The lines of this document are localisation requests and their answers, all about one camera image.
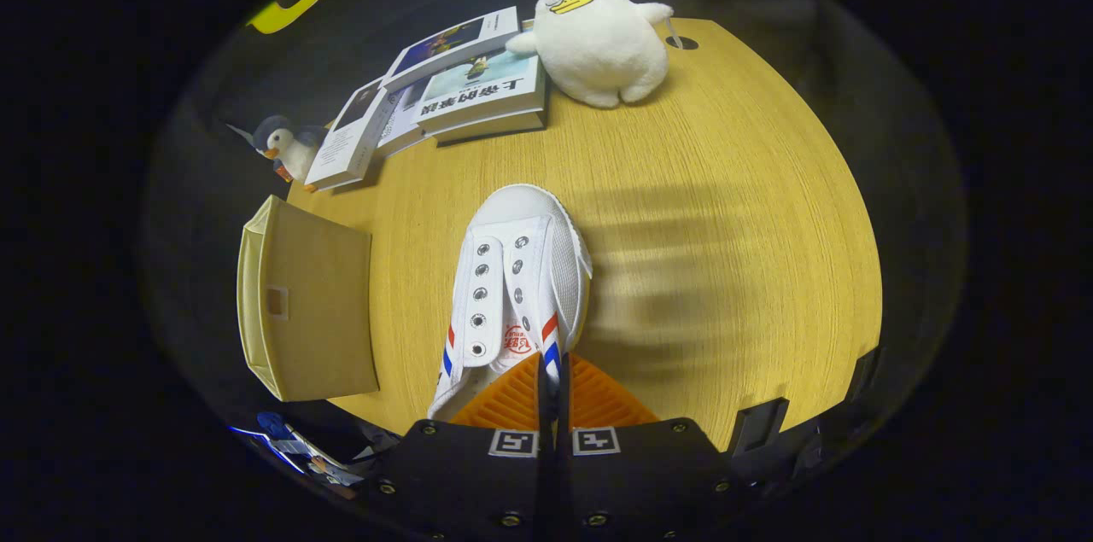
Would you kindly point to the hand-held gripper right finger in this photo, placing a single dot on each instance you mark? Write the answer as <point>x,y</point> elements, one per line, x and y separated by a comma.
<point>649,482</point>

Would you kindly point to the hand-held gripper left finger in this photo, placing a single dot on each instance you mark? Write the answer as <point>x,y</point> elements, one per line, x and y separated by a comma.
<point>461,482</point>

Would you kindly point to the white shoe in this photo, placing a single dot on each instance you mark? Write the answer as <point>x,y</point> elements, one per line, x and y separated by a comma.
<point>521,269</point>

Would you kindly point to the beige fabric storage box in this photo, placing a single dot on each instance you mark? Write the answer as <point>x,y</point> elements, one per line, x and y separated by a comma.
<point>316,311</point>

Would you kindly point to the blue lit screen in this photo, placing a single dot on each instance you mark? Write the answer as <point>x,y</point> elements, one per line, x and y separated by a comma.
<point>273,448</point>

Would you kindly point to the small blue cloth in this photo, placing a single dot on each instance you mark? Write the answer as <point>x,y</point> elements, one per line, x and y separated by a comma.
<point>273,424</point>

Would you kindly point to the white book with portrait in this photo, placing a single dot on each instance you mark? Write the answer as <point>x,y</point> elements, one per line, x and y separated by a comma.
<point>350,141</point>

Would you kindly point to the thin white booklet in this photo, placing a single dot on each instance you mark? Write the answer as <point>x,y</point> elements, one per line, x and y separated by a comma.
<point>400,124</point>

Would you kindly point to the grey penguin plush toy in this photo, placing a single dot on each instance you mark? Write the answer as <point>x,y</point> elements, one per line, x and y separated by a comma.
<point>295,151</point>

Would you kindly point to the book with sky blue cover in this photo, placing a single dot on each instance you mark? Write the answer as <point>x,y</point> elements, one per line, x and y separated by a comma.
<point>478,96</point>

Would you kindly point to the white duck plush toy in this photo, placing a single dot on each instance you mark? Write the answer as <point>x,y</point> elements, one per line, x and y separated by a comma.
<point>598,47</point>

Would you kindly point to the book with dark blue cover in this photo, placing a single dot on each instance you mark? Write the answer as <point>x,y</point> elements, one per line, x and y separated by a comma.
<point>452,38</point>

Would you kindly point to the black backdrop cloth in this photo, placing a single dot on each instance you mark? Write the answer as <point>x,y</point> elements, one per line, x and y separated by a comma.
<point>367,21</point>

